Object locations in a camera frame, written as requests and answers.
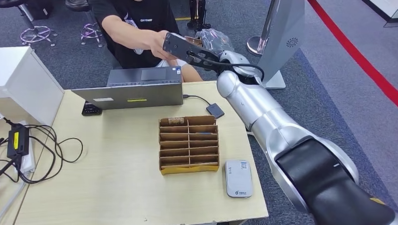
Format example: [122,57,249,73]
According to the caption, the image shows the cardboard card holder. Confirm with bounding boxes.
[157,113,222,178]

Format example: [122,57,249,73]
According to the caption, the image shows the black tangled cable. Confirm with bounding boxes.
[0,122,85,187]

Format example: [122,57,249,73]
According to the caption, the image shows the person's right hand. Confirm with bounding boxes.
[148,30,180,62]

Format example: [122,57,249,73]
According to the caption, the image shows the black USB cable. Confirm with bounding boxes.
[182,93,212,107]

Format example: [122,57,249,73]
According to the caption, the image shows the black bin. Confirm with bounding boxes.
[23,0,54,22]

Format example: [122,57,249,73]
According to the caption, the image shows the white cabinet box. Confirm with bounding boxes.
[0,45,67,127]

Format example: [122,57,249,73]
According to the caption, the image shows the person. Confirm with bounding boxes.
[82,0,207,83]

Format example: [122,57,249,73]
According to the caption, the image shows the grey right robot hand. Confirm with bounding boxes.
[195,28,237,57]

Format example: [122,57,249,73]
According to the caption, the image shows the black keypad device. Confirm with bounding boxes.
[81,101,103,117]

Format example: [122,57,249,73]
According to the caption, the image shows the chrome stanchion post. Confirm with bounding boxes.
[246,0,283,59]

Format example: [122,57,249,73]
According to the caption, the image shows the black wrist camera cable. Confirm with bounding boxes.
[186,50,266,83]

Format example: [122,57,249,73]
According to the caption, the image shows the grey laptop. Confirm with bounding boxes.
[70,62,185,113]

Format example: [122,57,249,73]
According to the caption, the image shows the black power adapter yellow label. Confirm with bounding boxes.
[6,123,31,161]

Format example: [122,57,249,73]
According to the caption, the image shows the black stand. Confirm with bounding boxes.
[187,0,213,34]

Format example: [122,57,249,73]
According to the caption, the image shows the white ID card reader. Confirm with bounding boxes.
[224,159,255,199]

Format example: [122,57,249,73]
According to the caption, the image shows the grey cable conduit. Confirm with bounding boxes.
[0,180,26,225]

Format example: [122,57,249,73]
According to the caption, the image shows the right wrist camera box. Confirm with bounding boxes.
[161,31,222,73]

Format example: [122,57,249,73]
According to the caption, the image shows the black tripod legs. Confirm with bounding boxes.
[0,137,23,213]

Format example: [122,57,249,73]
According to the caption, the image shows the dark grey square USB device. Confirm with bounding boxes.
[205,103,226,120]

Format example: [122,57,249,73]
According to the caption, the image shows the pale ID card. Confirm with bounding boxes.
[184,35,204,48]

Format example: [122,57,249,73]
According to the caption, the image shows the white power strip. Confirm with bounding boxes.
[16,120,39,175]

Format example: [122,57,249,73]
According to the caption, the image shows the grey kiosk stand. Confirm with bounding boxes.
[247,0,306,92]

